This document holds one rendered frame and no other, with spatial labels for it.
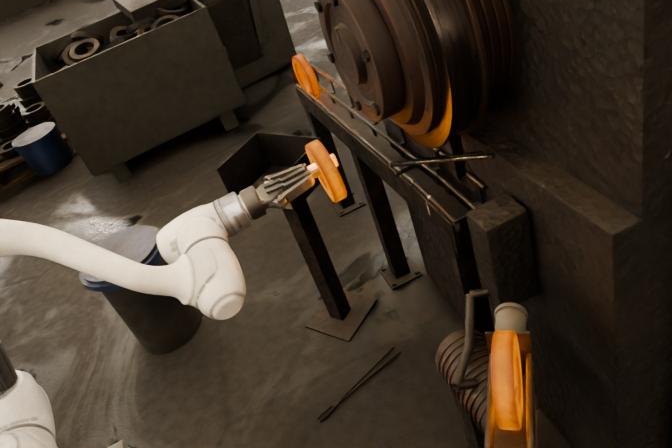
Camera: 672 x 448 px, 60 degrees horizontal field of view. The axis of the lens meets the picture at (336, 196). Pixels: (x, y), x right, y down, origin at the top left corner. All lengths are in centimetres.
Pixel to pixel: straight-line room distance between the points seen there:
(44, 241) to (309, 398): 107
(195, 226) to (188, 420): 100
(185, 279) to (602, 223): 76
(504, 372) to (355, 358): 113
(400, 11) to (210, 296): 64
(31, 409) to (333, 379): 90
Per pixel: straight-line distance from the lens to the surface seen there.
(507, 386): 95
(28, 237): 125
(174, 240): 131
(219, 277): 118
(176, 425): 216
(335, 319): 215
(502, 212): 116
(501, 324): 110
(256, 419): 203
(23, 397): 162
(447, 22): 98
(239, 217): 131
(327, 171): 129
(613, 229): 100
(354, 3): 104
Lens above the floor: 154
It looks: 34 degrees down
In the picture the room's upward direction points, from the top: 20 degrees counter-clockwise
